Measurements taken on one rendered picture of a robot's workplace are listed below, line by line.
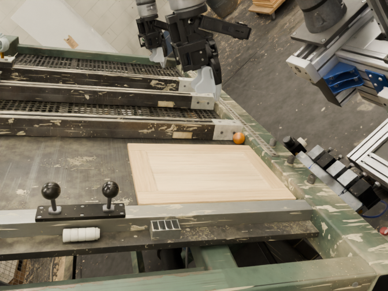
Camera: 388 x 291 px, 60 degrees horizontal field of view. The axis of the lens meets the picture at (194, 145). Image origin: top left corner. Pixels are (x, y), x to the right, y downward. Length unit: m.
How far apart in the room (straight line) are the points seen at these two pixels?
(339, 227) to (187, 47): 0.61
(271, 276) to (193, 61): 0.47
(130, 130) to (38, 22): 3.72
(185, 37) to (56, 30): 4.24
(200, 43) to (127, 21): 5.62
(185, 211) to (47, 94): 0.99
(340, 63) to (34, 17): 4.09
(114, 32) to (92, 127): 5.07
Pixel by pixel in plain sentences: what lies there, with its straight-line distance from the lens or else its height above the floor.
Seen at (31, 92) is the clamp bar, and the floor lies 1.57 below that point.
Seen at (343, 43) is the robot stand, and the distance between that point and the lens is 1.44.
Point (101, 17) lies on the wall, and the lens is 6.29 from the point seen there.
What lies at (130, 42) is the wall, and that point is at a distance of 6.36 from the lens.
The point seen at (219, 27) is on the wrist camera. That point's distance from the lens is 0.73.
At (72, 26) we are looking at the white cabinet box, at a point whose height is 1.48.
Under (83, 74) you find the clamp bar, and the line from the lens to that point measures 1.93.
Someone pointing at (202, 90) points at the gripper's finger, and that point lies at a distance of 0.76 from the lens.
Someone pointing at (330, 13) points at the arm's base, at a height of 1.08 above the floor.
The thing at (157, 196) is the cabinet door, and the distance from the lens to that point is 0.96.
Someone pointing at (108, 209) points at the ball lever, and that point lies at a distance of 0.84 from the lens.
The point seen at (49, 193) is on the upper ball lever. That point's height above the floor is 1.50.
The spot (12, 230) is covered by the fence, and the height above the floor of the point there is 1.49.
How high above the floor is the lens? 1.71
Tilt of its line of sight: 29 degrees down
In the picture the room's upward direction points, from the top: 48 degrees counter-clockwise
